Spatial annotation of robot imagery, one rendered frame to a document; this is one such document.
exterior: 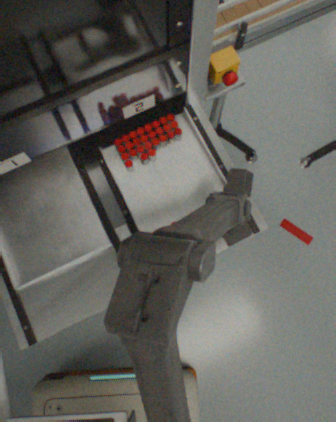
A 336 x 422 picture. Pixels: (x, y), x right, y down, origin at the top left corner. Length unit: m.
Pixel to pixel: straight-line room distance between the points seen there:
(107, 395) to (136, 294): 1.30
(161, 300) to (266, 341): 1.59
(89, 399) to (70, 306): 0.68
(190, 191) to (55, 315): 0.47
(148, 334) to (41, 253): 0.74
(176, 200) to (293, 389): 1.19
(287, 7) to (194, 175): 0.57
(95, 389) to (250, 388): 0.67
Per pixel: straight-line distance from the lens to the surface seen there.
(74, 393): 1.81
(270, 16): 1.39
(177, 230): 0.58
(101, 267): 1.17
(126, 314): 0.51
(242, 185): 0.95
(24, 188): 1.25
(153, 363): 0.55
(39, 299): 1.20
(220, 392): 2.07
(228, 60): 1.18
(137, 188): 1.19
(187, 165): 1.21
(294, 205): 2.16
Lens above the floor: 2.03
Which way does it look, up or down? 75 degrees down
